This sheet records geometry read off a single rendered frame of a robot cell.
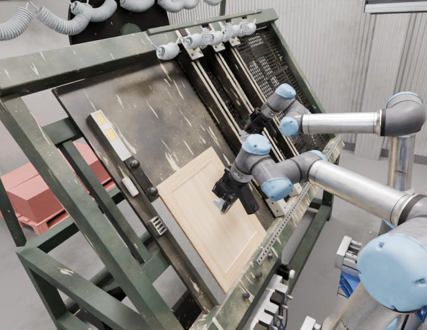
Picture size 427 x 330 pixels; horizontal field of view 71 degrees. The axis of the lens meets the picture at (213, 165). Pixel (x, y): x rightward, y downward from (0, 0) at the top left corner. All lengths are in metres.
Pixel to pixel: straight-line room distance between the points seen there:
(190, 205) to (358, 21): 3.38
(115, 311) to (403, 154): 1.42
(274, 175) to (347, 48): 3.59
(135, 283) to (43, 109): 3.64
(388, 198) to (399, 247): 0.20
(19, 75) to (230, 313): 1.20
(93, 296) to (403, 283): 1.44
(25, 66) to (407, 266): 1.18
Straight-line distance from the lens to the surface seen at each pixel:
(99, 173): 3.92
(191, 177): 1.44
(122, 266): 1.16
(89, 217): 1.13
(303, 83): 2.75
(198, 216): 1.41
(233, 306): 1.45
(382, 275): 0.61
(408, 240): 0.61
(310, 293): 2.63
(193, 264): 1.33
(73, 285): 1.85
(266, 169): 0.84
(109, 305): 1.68
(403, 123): 1.19
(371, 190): 0.78
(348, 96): 4.44
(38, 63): 1.25
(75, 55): 1.32
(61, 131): 1.29
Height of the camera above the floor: 2.05
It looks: 29 degrees down
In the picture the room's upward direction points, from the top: 5 degrees counter-clockwise
